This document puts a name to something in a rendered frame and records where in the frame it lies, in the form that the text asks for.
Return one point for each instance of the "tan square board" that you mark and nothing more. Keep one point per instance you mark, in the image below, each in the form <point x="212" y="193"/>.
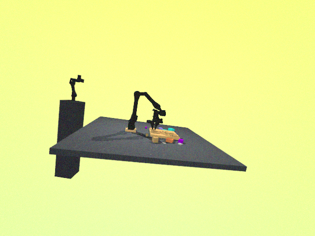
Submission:
<point x="163" y="134"/>

